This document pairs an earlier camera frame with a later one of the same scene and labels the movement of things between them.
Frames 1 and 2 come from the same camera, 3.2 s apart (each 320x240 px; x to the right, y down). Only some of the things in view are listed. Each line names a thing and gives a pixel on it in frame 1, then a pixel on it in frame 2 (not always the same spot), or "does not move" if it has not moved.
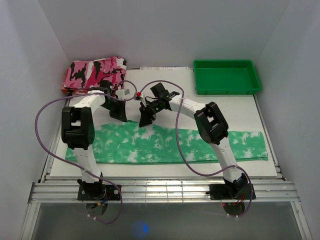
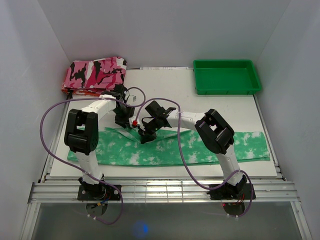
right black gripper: [146, 115] -> [146, 135]
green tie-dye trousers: [134, 142] does not move
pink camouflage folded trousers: [88, 74] does not move
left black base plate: [98, 192] does not move
